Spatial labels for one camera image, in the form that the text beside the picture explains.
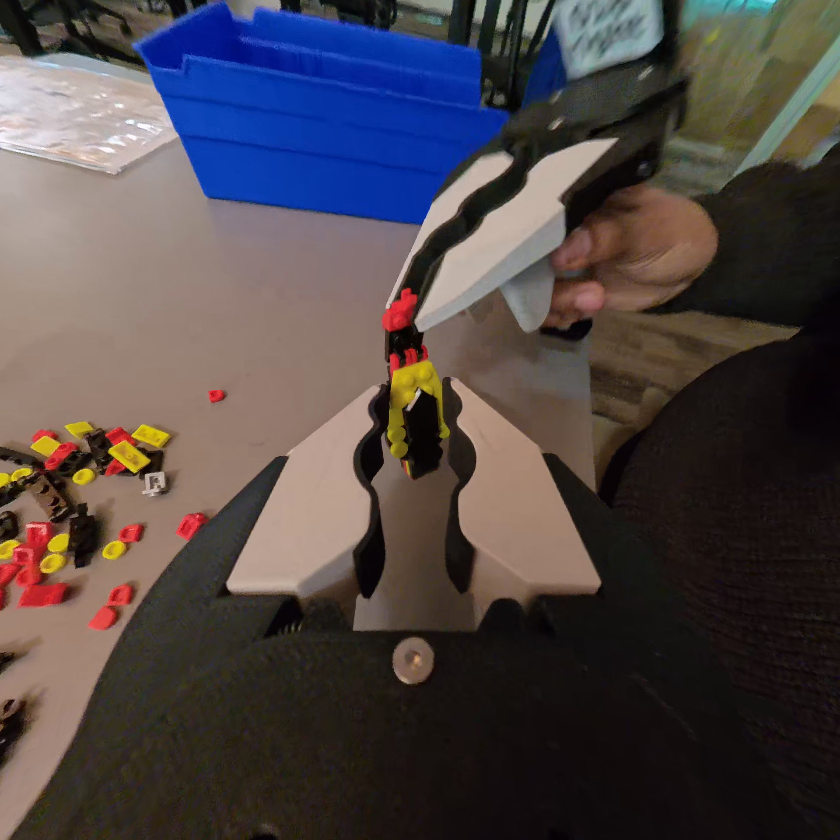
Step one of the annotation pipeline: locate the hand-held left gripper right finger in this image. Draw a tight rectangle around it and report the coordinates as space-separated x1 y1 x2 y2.
441 376 602 618

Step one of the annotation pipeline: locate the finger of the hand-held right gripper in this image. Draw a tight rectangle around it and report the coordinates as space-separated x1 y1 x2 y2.
386 151 526 312
410 136 619 333

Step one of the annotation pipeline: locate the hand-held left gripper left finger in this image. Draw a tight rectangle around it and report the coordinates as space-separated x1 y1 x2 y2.
225 384 389 601

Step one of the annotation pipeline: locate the black yellow red lego model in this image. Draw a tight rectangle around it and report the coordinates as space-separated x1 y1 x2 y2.
382 287 452 481

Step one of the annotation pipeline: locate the person's right forearm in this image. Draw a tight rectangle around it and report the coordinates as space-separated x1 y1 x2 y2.
656 141 840 332

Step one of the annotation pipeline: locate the pile of loose lego pieces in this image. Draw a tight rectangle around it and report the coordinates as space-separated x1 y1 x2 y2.
0 420 173 765

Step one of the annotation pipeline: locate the person's right hand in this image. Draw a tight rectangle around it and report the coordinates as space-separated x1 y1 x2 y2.
548 185 721 329

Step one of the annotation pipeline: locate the blue plastic bin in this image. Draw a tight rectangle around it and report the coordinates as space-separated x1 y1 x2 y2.
524 31 567 107
134 3 511 225

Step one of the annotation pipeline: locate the person's black sweater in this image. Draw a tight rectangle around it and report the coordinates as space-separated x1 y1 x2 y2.
597 328 840 840

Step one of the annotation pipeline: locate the clear plastic bag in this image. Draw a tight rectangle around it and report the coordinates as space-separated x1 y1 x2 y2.
0 56 178 175

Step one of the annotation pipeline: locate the black metal desk frame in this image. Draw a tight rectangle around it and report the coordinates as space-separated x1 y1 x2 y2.
449 0 559 109

